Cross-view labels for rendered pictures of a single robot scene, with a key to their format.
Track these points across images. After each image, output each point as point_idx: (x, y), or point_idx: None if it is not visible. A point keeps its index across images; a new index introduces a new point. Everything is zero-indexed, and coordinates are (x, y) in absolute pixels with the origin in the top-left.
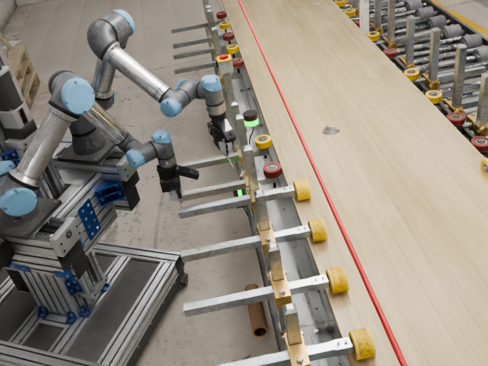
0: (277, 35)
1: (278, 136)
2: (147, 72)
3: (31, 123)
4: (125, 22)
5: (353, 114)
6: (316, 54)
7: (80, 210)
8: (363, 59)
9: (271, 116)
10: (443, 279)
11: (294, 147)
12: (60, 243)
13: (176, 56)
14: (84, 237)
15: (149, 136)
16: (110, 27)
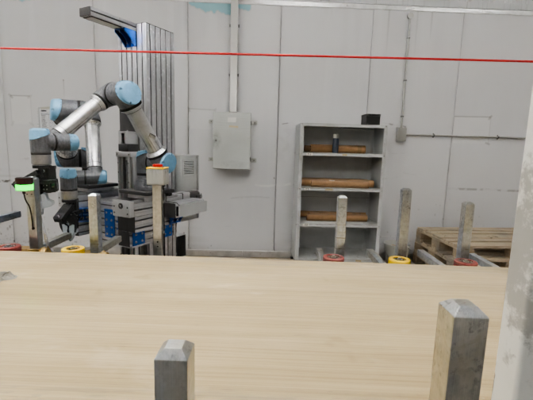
0: (452, 294)
1: (63, 255)
2: (69, 115)
3: (124, 145)
4: (113, 86)
5: (1, 301)
6: (312, 315)
7: (105, 209)
8: (213, 366)
9: (118, 257)
10: None
11: (18, 258)
12: (59, 197)
13: (419, 251)
14: (102, 229)
15: None
16: (104, 86)
